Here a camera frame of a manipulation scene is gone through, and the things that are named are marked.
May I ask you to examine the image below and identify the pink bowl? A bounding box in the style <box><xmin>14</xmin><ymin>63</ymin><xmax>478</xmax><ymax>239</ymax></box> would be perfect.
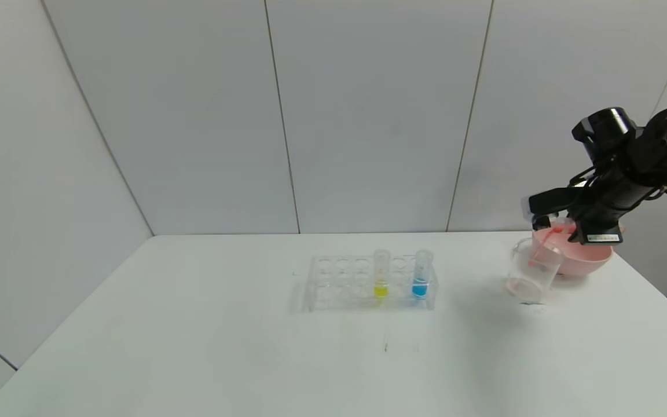
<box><xmin>531</xmin><ymin>226</ymin><xmax>613</xmax><ymax>277</ymax></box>

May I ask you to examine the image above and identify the test tube with yellow pigment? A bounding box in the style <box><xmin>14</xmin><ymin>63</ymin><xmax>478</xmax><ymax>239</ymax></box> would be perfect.
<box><xmin>373</xmin><ymin>250</ymin><xmax>391</xmax><ymax>299</ymax></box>

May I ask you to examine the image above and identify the clear glass beaker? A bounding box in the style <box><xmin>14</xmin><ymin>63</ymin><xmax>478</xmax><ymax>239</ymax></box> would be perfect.
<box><xmin>504</xmin><ymin>236</ymin><xmax>564</xmax><ymax>305</ymax></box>

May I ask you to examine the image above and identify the test tube with red pigment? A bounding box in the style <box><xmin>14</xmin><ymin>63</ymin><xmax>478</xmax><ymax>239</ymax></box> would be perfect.
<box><xmin>545</xmin><ymin>215</ymin><xmax>578</xmax><ymax>237</ymax></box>

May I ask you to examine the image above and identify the test tube with blue pigment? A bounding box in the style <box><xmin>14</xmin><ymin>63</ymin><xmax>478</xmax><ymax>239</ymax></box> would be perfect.
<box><xmin>412</xmin><ymin>250</ymin><xmax>433</xmax><ymax>299</ymax></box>

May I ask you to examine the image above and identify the clear acrylic test tube rack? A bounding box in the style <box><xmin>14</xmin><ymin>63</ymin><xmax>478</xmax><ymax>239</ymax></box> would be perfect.
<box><xmin>305</xmin><ymin>253</ymin><xmax>439</xmax><ymax>312</ymax></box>

